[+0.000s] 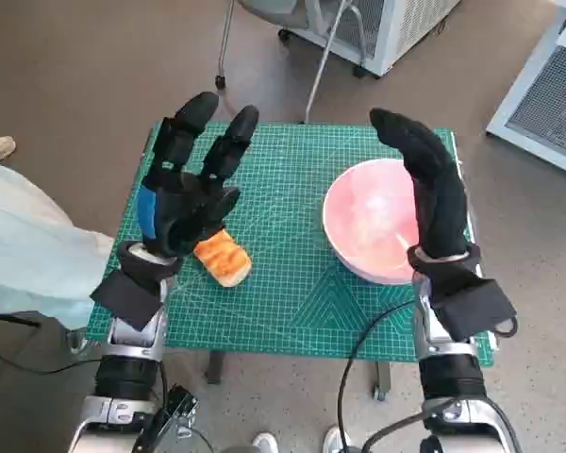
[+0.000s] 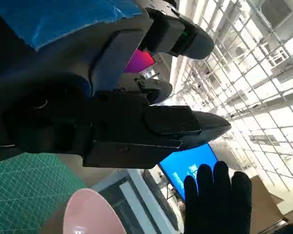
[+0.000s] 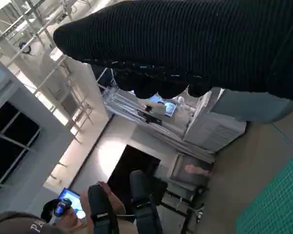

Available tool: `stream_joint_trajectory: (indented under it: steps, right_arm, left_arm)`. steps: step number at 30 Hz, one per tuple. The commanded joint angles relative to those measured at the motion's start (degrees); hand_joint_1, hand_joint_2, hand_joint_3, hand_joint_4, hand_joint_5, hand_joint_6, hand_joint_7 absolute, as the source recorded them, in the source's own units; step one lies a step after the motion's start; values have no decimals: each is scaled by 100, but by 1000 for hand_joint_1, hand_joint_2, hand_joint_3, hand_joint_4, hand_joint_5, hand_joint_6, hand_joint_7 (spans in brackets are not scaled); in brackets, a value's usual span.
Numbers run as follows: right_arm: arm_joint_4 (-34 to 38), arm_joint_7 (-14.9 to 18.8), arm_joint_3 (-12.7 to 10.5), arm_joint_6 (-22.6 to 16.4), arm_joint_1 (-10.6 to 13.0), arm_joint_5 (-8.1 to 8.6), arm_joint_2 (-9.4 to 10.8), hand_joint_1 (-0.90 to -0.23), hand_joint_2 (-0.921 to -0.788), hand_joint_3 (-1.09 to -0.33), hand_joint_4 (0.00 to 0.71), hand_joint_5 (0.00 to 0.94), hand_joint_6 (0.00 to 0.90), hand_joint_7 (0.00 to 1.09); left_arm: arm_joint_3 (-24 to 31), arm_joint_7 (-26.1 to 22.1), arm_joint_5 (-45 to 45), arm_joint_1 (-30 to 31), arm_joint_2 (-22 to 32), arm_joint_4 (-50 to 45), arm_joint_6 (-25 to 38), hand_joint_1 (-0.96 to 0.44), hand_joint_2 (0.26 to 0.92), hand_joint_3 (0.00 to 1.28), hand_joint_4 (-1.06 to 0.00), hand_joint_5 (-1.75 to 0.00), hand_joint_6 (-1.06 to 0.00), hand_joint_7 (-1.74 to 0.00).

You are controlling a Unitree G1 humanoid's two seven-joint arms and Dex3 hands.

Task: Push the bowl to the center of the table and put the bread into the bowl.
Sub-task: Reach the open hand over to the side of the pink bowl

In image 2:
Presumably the magenta monitor screen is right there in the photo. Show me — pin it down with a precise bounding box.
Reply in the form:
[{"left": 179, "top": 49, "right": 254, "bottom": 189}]
[{"left": 124, "top": 48, "right": 155, "bottom": 74}]

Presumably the black left hand blue tape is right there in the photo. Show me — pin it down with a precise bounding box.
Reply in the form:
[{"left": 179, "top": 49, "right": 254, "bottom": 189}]
[{"left": 0, "top": 0, "right": 232, "bottom": 169}]

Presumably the pink bowl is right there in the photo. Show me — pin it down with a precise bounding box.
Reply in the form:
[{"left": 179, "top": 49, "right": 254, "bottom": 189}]
[{"left": 38, "top": 188, "right": 127, "bottom": 234}]

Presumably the white cabinet with grey grille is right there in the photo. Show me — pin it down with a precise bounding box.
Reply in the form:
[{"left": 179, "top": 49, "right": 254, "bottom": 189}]
[{"left": 91, "top": 168, "right": 179, "bottom": 234}]

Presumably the brown cardboard box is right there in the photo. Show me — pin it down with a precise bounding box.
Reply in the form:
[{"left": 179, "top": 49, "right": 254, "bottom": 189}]
[{"left": 249, "top": 175, "right": 292, "bottom": 229}]

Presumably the black gloved right hand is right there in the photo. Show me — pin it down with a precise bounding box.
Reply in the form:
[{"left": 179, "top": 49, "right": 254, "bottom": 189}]
[{"left": 184, "top": 161, "right": 293, "bottom": 234}]

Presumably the blue monitor screen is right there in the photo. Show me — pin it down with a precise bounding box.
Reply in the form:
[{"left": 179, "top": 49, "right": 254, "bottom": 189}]
[{"left": 158, "top": 143, "right": 218, "bottom": 203}]

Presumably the green cutting mat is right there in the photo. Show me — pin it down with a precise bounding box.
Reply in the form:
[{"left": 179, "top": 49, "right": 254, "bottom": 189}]
[{"left": 0, "top": 152, "right": 88, "bottom": 234}]

